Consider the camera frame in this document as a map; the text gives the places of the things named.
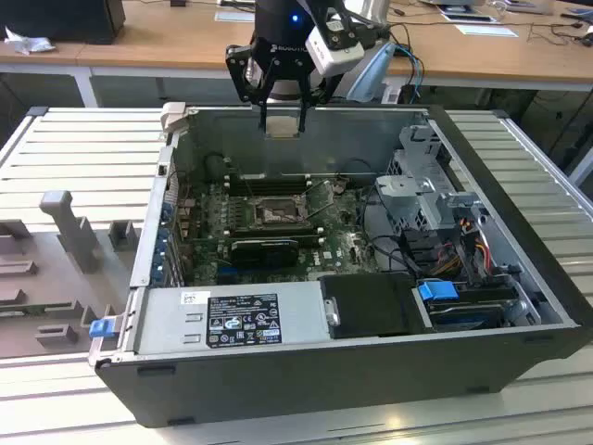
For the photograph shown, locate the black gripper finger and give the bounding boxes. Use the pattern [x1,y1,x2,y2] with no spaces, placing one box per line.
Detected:
[225,44,274,135]
[297,69,345,134]

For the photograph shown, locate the square silver CPU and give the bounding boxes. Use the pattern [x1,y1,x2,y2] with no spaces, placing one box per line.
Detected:
[264,115,301,139]

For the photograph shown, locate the metal CPU socket cover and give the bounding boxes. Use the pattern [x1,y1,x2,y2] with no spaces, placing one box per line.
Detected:
[301,179,336,221]

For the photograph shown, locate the black RAM slot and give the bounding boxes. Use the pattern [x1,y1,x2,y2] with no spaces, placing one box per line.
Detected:
[229,183,311,191]
[229,178,310,186]
[229,172,310,182]
[229,187,312,196]

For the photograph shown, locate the CPU socket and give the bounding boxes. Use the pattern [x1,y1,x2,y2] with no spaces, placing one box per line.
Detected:
[252,194,310,228]

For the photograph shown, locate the black plastic drive cover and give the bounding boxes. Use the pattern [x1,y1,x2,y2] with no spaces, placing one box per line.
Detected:
[318,272,435,339]

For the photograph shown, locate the small pale paper sheet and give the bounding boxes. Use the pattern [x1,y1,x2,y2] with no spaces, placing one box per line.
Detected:
[214,9,257,23]

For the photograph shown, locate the wooden desk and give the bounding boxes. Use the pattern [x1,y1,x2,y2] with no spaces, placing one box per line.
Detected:
[0,0,593,93]

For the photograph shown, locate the pale blue teach pendant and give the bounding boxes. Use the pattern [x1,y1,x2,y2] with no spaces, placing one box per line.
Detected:
[345,44,398,104]

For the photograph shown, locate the black round board component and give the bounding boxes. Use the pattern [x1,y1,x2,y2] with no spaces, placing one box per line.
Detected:
[203,154,227,183]

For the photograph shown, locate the green RAM stick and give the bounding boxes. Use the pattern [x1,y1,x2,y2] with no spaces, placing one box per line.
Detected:
[230,223,323,241]

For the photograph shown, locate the silver metal drive cage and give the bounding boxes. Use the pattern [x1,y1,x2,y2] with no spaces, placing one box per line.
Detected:
[373,123,487,233]

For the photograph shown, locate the green motherboard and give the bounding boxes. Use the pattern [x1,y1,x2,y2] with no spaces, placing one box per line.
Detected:
[178,178,395,286]

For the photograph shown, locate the black graphics card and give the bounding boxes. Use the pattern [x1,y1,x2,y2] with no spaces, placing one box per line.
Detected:
[230,238,301,269]

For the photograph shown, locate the black box on desk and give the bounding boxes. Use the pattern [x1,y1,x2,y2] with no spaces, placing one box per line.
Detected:
[0,0,127,46]

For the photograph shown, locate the white bordered paper sheet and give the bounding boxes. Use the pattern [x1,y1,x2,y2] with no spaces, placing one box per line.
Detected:
[439,12,500,24]

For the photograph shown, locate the pale blue paper sheet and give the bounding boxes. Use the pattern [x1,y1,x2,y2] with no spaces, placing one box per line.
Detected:
[455,23,519,39]

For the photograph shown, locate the crumpled white paper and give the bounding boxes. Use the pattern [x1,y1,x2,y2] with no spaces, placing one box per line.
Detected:
[3,25,57,57]

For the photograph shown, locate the hard disk in blue carrier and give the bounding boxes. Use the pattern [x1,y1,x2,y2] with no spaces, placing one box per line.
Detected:
[414,277,516,333]

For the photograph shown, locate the grey power supply unit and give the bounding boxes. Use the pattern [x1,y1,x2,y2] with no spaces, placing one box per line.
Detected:
[133,281,331,357]

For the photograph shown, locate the black open PC case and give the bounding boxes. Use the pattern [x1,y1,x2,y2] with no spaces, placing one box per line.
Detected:
[87,102,593,430]

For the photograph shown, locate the grey parts rack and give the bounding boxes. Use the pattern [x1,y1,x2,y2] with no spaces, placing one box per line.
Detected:
[0,189,145,362]

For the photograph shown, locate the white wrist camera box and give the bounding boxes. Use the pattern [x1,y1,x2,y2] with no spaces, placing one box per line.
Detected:
[305,6,367,78]

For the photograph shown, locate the beige plastic case handle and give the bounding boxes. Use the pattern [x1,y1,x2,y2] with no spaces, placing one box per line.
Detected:
[159,101,192,140]

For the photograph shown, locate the yellow red power wires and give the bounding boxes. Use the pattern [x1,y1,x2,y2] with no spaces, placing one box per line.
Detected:
[430,231,493,275]

